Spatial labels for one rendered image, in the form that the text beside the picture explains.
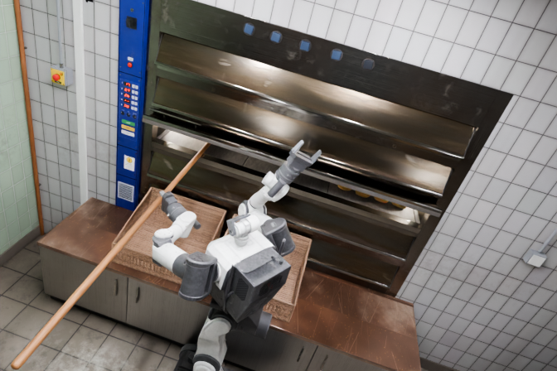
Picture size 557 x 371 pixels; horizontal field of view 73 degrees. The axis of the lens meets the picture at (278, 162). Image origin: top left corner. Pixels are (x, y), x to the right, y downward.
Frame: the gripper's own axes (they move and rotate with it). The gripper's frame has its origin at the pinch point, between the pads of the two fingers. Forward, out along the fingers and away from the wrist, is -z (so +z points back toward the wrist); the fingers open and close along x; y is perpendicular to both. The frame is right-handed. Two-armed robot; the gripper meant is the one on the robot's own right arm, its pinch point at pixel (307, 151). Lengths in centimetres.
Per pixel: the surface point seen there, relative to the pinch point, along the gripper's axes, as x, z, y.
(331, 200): -62, 38, 31
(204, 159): 9, 72, 66
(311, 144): -30, 16, 43
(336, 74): -15, -24, 49
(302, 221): -58, 63, 32
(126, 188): 37, 130, 78
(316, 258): -82, 80, 21
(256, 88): 11, 10, 61
